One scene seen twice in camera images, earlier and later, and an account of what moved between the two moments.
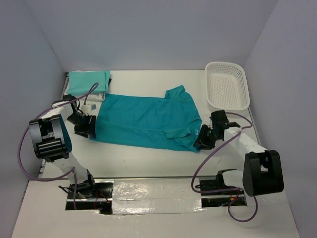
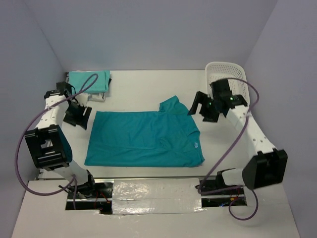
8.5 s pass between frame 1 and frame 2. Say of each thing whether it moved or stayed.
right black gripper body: moved
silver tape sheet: stayed
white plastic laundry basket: stayed
